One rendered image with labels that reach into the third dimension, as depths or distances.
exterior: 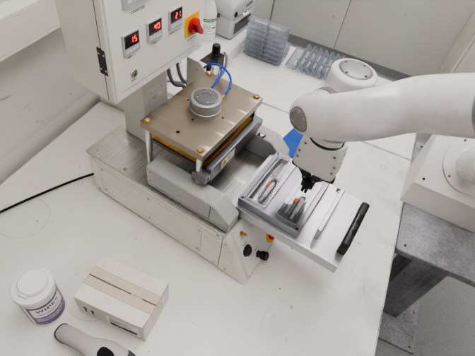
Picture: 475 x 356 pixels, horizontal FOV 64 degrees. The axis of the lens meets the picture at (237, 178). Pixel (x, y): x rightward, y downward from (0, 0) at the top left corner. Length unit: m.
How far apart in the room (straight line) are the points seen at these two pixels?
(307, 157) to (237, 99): 0.27
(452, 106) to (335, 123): 0.16
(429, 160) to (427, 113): 0.76
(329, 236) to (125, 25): 0.64
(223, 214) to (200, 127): 0.21
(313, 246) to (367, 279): 0.32
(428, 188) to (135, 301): 0.95
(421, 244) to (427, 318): 0.87
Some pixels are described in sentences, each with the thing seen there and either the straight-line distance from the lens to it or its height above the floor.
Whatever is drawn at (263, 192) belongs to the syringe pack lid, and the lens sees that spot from 0.92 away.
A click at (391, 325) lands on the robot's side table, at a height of 0.01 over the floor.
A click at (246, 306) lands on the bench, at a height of 0.75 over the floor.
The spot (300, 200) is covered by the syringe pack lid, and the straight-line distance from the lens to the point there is 0.93.
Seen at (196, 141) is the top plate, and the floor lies 1.11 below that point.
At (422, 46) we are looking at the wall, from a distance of 3.39.
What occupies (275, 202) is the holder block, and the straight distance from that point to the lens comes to 0.92.
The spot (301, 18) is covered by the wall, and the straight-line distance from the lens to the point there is 3.46.
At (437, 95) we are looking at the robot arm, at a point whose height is 1.43.
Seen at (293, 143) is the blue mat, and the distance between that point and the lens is 1.44.
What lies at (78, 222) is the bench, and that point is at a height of 0.75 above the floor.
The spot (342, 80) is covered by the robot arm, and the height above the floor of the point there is 1.36.
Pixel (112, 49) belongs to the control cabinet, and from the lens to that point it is 0.82.
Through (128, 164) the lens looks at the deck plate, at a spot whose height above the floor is 0.93.
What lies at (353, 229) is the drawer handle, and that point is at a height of 1.01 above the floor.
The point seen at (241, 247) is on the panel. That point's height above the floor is 0.86.
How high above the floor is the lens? 1.71
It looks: 49 degrees down
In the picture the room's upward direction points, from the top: 11 degrees clockwise
